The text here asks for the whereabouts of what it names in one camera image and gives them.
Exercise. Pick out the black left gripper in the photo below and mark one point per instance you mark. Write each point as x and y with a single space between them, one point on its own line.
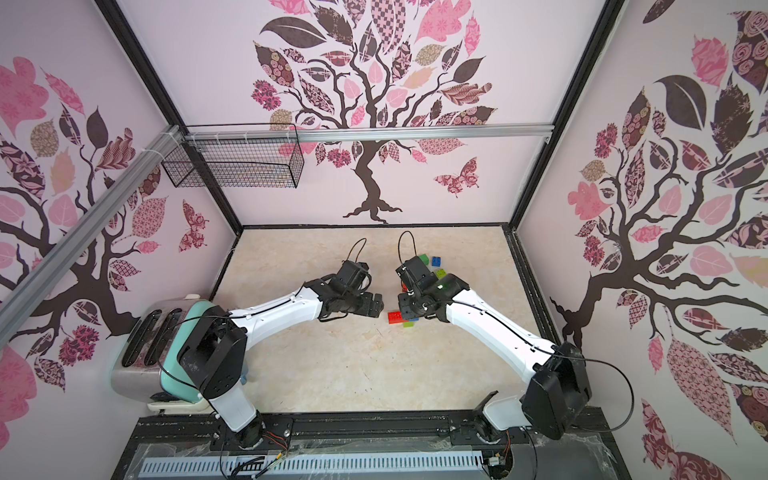
378 305

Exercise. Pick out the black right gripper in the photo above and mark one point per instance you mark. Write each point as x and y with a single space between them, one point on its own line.
411 303

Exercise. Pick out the long red lego brick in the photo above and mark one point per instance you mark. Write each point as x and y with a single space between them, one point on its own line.
395 317

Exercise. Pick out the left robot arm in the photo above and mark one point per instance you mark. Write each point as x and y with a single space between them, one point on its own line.
212 351

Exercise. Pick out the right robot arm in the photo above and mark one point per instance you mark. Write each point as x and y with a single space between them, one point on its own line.
557 385

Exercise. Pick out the mint green toaster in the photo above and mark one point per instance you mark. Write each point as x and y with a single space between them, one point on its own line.
146 369

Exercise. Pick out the black wire basket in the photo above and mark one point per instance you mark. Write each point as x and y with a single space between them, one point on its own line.
238 155

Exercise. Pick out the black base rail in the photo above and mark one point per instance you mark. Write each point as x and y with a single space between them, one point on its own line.
518 453

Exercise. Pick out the aluminium frame bar back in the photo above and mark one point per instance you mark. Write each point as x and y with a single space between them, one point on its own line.
377 134

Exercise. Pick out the aluminium frame bar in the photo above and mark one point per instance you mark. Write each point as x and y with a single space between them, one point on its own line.
24 299
377 134

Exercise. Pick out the white slotted cable duct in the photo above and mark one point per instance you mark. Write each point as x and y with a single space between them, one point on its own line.
312 465

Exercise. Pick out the aluminium frame bar left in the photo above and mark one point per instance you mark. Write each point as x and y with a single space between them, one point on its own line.
24 299

